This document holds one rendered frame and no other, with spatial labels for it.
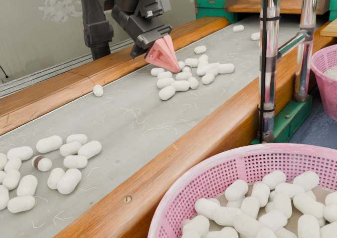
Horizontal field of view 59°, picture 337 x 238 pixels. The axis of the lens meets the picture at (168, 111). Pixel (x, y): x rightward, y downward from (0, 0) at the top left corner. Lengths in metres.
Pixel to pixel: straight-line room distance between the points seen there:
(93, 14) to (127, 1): 0.32
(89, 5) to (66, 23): 1.81
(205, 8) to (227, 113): 0.73
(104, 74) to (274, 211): 0.49
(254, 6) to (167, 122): 0.58
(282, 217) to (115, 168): 0.22
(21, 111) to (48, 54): 2.10
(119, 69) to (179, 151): 0.39
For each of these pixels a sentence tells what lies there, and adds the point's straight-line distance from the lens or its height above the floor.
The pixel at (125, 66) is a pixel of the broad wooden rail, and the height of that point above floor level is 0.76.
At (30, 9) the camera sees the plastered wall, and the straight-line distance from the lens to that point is 2.64.
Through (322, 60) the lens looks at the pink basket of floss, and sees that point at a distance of 0.71.
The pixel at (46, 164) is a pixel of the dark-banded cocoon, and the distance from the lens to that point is 0.45.
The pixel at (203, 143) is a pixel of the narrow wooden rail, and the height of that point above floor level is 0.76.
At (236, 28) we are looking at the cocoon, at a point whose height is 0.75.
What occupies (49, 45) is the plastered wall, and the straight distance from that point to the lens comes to 2.71.
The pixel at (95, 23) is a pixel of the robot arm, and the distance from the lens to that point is 0.97.
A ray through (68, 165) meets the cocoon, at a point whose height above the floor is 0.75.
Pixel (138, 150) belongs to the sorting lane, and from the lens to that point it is 0.44.
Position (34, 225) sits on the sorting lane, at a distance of 0.39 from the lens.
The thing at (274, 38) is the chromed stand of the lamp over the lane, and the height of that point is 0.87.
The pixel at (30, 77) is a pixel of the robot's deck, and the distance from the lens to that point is 1.11.
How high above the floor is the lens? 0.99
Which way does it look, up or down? 28 degrees down
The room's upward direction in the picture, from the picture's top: 8 degrees counter-clockwise
